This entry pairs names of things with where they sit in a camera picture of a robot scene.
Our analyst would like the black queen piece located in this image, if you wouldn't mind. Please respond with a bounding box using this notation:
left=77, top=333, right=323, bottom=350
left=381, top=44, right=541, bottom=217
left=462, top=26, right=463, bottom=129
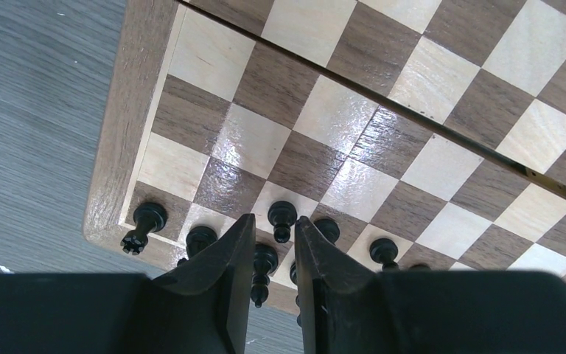
left=288, top=261, right=304, bottom=328

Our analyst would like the black pawn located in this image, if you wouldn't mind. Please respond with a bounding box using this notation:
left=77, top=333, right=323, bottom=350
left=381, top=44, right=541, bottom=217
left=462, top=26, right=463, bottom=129
left=408, top=263, right=431, bottom=271
left=268, top=201, right=298, bottom=243
left=314, top=218, right=340, bottom=244
left=369, top=237, right=399, bottom=271

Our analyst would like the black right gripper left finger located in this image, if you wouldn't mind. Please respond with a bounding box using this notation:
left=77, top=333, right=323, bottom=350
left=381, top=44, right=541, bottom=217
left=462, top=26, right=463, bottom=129
left=116, top=213, right=256, bottom=353

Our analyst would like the black knight piece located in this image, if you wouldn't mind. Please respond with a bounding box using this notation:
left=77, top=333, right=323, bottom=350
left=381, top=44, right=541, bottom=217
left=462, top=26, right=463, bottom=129
left=177, top=226, right=218, bottom=266

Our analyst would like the black chess piece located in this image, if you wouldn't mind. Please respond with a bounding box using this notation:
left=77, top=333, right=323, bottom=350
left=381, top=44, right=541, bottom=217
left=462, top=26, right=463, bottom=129
left=120, top=202, right=168, bottom=255

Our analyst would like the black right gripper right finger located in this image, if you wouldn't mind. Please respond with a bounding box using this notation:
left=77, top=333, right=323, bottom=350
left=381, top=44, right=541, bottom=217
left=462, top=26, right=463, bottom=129
left=295, top=216, right=386, bottom=353

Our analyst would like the wooden chess board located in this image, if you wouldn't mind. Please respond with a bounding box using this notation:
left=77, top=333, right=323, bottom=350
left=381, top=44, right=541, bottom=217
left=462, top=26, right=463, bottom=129
left=83, top=1, right=566, bottom=313

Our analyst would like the black bishop piece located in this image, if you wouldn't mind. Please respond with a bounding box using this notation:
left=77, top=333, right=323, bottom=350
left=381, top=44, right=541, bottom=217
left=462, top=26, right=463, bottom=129
left=250, top=243, right=279, bottom=308

